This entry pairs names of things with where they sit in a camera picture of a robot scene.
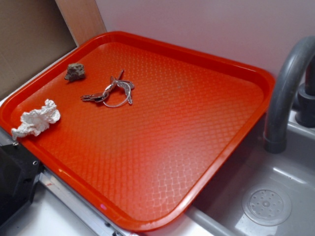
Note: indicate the small brown rock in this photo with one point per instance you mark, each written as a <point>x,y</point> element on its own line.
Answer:
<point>75,71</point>

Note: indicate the brown cardboard panel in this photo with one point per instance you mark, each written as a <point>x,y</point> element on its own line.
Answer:
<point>33,35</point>

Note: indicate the bunch of metal keys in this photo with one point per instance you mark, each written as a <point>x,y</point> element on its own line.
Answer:
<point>101,97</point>

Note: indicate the dark grey faucet handle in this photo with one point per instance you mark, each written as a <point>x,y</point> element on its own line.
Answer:
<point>306,98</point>

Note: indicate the light wooden board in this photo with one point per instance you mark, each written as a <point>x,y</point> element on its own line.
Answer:
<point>83,19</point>

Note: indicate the grey curved faucet spout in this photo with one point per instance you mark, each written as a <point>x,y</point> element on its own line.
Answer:
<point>284,96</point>

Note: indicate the crumpled white paper tissue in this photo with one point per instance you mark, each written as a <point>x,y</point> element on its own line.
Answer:
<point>37,121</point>

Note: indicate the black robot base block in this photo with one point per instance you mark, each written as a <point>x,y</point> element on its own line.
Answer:
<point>19,175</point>

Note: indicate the grey plastic sink basin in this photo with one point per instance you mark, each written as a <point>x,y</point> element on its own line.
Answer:
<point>218,208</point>

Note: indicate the orange plastic tray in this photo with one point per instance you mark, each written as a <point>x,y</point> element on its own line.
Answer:
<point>142,165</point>

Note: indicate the round sink drain strainer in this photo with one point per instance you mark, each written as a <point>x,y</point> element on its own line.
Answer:
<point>266,207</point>

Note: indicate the aluminium rail strip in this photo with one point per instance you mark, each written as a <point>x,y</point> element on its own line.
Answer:
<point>85,212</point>

